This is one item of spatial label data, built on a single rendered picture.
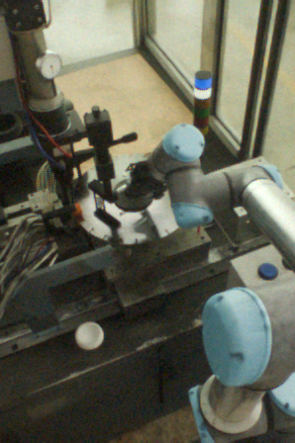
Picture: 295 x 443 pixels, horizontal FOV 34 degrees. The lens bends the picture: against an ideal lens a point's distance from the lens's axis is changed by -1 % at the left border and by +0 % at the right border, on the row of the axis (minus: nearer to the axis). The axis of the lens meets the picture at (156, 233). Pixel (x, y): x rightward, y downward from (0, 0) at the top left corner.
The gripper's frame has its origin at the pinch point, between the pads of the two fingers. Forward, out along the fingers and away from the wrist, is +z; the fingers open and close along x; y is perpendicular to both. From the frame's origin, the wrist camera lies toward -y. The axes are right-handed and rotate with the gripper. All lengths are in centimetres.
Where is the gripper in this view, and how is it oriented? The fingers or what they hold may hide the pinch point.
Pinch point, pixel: (146, 191)
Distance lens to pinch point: 124.2
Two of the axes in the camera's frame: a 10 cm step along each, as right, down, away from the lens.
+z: -3.0, 2.1, 9.3
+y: -9.3, 1.5, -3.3
